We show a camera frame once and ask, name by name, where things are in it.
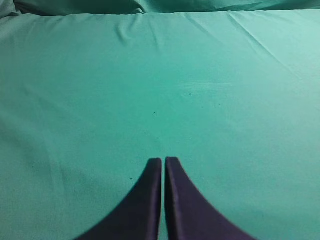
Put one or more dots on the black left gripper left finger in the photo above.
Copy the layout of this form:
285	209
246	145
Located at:
137	216

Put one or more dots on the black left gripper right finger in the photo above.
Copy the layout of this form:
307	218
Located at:
189	216

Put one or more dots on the green tablecloth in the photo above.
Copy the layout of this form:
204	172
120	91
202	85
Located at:
86	100

